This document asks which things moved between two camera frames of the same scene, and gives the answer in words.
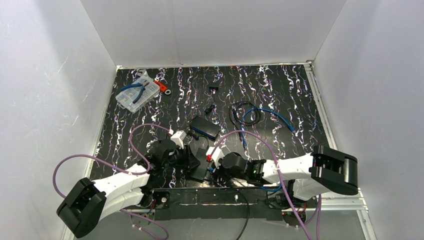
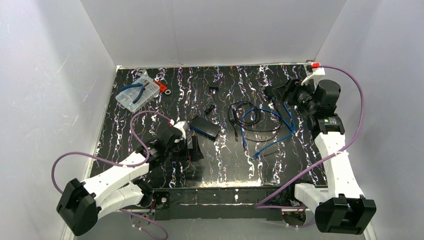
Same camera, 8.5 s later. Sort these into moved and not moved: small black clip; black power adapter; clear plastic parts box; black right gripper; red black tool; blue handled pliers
Moved: black right gripper; black power adapter
Not moved: clear plastic parts box; small black clip; blue handled pliers; red black tool
